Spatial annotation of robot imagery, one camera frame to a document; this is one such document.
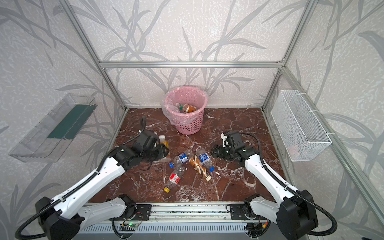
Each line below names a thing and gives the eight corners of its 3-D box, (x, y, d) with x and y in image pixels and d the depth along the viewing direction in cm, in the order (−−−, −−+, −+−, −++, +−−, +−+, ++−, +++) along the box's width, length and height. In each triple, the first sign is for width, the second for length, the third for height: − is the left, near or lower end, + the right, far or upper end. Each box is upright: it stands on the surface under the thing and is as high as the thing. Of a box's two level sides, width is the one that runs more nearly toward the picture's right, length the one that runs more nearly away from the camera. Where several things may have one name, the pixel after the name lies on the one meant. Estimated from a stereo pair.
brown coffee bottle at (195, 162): (204, 184, 84) (204, 181, 80) (189, 162, 92) (188, 158, 88) (210, 179, 86) (211, 176, 81) (195, 158, 94) (195, 154, 90)
